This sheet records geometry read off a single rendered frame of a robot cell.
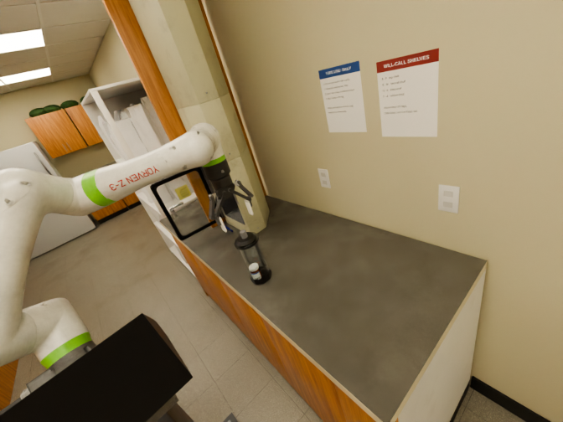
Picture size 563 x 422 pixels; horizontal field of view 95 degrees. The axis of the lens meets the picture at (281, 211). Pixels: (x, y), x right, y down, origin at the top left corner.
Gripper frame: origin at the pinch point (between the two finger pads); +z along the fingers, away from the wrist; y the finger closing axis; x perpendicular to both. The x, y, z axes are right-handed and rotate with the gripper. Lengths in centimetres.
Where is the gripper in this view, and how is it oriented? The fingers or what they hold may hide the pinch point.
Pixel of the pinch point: (237, 220)
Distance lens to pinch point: 108.6
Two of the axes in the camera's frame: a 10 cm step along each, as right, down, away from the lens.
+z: 2.6, 8.4, 4.7
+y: -7.4, 4.9, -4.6
